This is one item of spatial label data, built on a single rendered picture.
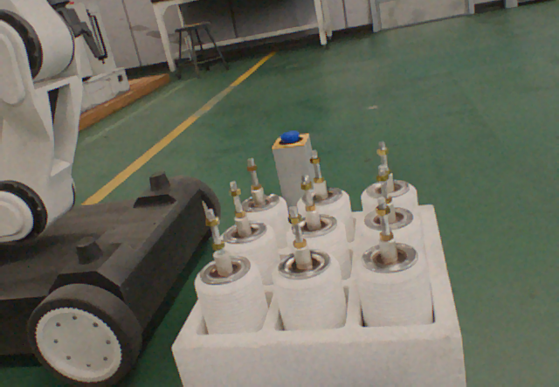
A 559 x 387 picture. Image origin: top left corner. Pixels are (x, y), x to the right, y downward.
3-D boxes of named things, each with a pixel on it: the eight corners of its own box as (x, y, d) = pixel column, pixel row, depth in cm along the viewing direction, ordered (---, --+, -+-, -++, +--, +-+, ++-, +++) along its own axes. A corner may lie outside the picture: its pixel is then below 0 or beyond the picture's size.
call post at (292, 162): (298, 278, 118) (271, 149, 108) (302, 262, 124) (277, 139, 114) (329, 275, 116) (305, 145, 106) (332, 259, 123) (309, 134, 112)
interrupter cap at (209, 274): (191, 286, 74) (190, 283, 74) (213, 259, 81) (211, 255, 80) (240, 286, 71) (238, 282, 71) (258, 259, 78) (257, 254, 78)
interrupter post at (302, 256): (296, 272, 72) (292, 251, 71) (296, 263, 74) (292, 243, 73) (313, 269, 72) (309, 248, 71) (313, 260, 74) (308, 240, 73)
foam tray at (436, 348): (201, 445, 79) (169, 348, 73) (257, 295, 115) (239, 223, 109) (472, 447, 70) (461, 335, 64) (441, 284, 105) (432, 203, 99)
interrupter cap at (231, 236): (275, 224, 88) (274, 221, 88) (252, 247, 82) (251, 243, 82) (238, 223, 92) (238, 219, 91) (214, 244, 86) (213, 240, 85)
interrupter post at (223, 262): (215, 277, 75) (210, 257, 74) (221, 268, 77) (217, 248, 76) (230, 277, 74) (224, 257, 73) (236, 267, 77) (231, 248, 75)
